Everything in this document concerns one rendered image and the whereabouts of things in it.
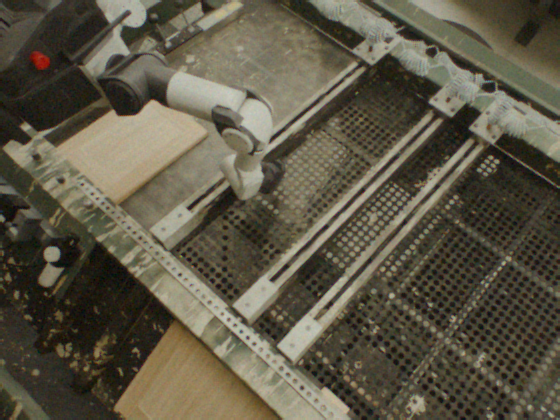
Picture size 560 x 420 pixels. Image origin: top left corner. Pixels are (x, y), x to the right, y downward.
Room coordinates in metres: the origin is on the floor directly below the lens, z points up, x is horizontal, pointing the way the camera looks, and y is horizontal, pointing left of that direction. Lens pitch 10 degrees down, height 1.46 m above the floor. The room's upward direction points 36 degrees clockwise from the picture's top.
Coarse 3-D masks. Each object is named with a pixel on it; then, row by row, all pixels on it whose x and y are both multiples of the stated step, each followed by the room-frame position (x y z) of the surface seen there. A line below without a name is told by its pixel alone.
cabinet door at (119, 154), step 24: (120, 120) 1.65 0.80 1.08; (144, 120) 1.66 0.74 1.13; (168, 120) 1.68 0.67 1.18; (192, 120) 1.69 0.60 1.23; (72, 144) 1.56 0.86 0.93; (96, 144) 1.58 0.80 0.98; (120, 144) 1.59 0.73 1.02; (144, 144) 1.61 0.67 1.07; (168, 144) 1.62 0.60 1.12; (192, 144) 1.64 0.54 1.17; (96, 168) 1.52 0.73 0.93; (120, 168) 1.54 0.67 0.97; (144, 168) 1.55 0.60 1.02; (120, 192) 1.48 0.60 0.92
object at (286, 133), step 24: (384, 24) 1.79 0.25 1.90; (360, 48) 1.88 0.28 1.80; (384, 48) 1.91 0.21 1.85; (360, 72) 1.87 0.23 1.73; (312, 96) 1.77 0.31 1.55; (336, 96) 1.80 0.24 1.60; (288, 120) 1.69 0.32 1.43; (312, 120) 1.74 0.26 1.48; (288, 144) 1.69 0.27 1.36; (216, 192) 1.48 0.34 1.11; (168, 216) 1.40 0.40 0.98; (192, 216) 1.42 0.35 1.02; (168, 240) 1.37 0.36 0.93
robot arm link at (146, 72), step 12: (144, 60) 1.13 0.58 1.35; (156, 60) 1.15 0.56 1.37; (120, 72) 1.08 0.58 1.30; (132, 72) 1.09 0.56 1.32; (144, 72) 1.10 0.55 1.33; (156, 72) 1.10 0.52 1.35; (168, 72) 1.11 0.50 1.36; (144, 84) 1.09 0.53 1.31; (156, 84) 1.10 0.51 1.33; (168, 84) 1.09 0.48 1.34; (144, 96) 1.09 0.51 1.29; (156, 96) 1.11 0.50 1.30
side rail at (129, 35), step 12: (144, 0) 1.96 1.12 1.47; (156, 0) 1.97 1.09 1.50; (168, 0) 2.01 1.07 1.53; (192, 0) 2.12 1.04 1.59; (156, 12) 1.99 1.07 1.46; (168, 12) 2.04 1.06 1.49; (180, 12) 2.10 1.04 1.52; (144, 24) 1.97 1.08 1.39; (120, 36) 1.90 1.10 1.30; (132, 36) 1.94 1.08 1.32
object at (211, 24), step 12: (216, 12) 1.99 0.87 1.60; (228, 12) 2.00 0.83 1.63; (240, 12) 2.05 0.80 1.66; (204, 24) 1.95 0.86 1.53; (216, 24) 1.97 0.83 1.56; (204, 36) 1.94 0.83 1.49; (180, 48) 1.87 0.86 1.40; (168, 60) 1.85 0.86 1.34; (96, 108) 1.67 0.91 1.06; (72, 120) 1.61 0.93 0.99; (48, 132) 1.55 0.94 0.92; (60, 132) 1.59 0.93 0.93
